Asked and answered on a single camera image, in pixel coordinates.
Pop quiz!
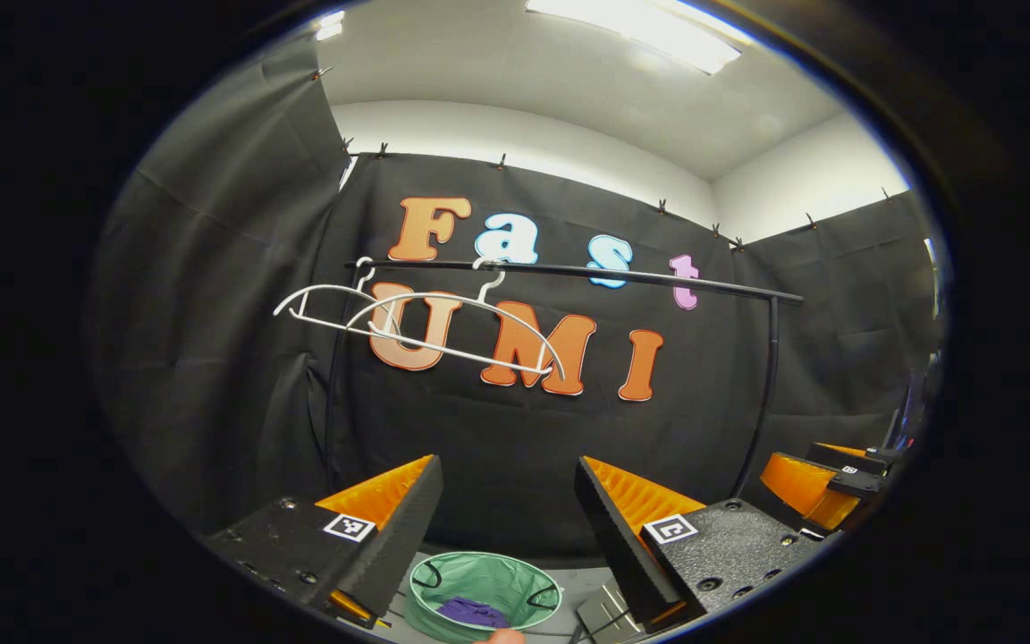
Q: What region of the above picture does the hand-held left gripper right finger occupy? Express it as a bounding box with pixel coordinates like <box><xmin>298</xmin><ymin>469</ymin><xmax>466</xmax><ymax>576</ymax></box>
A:
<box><xmin>575</xmin><ymin>456</ymin><xmax>824</xmax><ymax>636</ymax></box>

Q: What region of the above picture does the black backdrop cloth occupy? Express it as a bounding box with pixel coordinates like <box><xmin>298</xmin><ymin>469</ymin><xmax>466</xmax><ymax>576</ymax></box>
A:
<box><xmin>86</xmin><ymin>36</ymin><xmax>945</xmax><ymax>560</ymax></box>

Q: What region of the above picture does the white clothes hanger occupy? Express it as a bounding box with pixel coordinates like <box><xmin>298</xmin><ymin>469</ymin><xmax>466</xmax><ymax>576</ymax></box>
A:
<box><xmin>272</xmin><ymin>256</ymin><xmax>409</xmax><ymax>343</ymax></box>
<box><xmin>345</xmin><ymin>258</ymin><xmax>567</xmax><ymax>378</ymax></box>

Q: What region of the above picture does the long ceiling light panel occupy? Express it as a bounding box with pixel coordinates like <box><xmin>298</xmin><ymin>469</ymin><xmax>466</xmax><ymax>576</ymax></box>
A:
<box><xmin>526</xmin><ymin>0</ymin><xmax>742</xmax><ymax>75</ymax></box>

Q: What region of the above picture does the black clothes rack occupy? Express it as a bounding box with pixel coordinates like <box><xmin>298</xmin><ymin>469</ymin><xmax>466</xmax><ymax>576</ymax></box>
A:
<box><xmin>323</xmin><ymin>258</ymin><xmax>806</xmax><ymax>640</ymax></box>

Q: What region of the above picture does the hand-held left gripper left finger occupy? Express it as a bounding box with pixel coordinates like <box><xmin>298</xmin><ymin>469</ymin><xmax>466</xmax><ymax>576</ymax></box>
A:
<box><xmin>198</xmin><ymin>454</ymin><xmax>444</xmax><ymax>630</ymax></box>

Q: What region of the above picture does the purple corduroy jacket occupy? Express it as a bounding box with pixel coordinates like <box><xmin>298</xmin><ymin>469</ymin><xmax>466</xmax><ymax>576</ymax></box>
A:
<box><xmin>436</xmin><ymin>597</ymin><xmax>511</xmax><ymax>630</ymax></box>

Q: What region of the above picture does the green laundry hamper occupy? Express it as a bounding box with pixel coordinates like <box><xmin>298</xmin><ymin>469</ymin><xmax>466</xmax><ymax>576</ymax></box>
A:
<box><xmin>403</xmin><ymin>550</ymin><xmax>563</xmax><ymax>644</ymax></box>

